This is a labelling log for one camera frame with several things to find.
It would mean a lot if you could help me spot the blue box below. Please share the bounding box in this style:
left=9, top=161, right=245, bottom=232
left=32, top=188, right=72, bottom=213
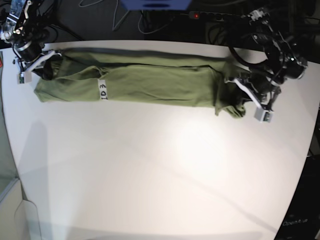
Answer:
left=121, top=0, right=192, bottom=11

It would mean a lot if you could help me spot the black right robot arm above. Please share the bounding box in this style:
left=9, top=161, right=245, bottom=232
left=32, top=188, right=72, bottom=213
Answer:
left=0, top=0, right=61, bottom=84

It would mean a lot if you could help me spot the black OpenArm case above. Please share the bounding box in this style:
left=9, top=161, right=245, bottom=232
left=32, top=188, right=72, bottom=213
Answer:
left=275, top=155, right=320, bottom=240

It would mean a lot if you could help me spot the green T-shirt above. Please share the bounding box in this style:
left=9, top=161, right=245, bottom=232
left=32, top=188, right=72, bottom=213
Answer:
left=34, top=49, right=249, bottom=119

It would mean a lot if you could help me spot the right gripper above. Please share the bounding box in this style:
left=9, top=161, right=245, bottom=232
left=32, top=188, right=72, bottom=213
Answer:
left=12, top=41, right=62, bottom=81

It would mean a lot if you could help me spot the black power strip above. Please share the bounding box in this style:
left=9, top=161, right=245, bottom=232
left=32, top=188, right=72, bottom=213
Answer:
left=187, top=11, right=242, bottom=22

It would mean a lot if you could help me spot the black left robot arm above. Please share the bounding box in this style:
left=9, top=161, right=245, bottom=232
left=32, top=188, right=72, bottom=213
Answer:
left=226, top=7, right=308, bottom=114

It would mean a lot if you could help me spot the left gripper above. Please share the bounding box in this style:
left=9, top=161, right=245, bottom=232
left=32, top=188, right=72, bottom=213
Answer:
left=225, top=74, right=282, bottom=113

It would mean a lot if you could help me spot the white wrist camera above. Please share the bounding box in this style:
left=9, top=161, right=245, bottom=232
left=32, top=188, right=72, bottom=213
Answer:
left=17, top=71, right=32, bottom=84
left=254, top=108, right=273, bottom=123

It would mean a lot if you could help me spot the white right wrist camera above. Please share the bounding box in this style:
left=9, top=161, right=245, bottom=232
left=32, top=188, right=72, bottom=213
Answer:
left=17, top=71, right=32, bottom=84

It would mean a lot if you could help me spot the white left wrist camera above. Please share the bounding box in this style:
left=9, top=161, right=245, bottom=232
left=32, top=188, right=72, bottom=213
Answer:
left=254, top=108, right=273, bottom=123

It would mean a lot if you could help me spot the white ID label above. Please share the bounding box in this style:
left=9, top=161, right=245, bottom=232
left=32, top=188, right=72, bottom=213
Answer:
left=97, top=79, right=108, bottom=100

